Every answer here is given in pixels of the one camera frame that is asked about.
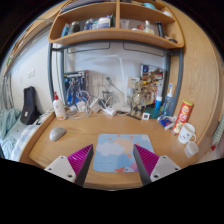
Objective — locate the sky pattern mouse pad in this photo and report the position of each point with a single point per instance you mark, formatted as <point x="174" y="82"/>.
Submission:
<point x="114" y="152"/>

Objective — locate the white lotion pump bottle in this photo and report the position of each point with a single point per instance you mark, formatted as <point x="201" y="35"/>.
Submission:
<point x="59" y="108"/>

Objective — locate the white face mug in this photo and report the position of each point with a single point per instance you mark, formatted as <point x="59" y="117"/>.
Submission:
<point x="187" y="133"/>

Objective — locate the small white cup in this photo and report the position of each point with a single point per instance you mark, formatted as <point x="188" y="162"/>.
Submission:
<point x="191" y="149"/>

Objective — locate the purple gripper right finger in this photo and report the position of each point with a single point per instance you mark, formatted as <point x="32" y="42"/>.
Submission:
<point x="152" y="167"/>

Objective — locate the blue spray bottle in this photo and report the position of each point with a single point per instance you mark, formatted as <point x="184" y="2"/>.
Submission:
<point x="168" y="100"/>

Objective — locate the grey metal desk frame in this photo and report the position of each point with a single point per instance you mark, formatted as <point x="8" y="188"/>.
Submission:
<point x="117" y="58"/>

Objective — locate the grey computer mouse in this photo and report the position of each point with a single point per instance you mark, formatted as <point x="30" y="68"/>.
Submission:
<point x="57" y="133"/>

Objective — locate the small white cube clock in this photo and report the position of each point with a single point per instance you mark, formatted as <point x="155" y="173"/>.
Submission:
<point x="145" y="116"/>

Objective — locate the wooden wall shelf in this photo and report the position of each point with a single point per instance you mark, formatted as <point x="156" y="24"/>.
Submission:
<point x="145" y="21"/>

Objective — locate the white power strip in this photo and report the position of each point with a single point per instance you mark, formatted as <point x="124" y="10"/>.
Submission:
<point x="109" y="110"/>

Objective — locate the red chips can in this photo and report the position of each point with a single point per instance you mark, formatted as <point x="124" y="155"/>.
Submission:
<point x="182" y="116"/>

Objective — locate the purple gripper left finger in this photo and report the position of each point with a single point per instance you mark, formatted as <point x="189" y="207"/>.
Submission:
<point x="73" y="168"/>

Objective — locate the light bedding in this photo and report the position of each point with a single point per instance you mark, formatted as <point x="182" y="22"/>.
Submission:
<point x="14" y="135"/>

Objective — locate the blue robot model box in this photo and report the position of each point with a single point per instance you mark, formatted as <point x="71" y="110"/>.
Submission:
<point x="76" y="86"/>

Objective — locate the gold robot figure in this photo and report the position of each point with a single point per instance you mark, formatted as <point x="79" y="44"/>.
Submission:
<point x="144" y="93"/>

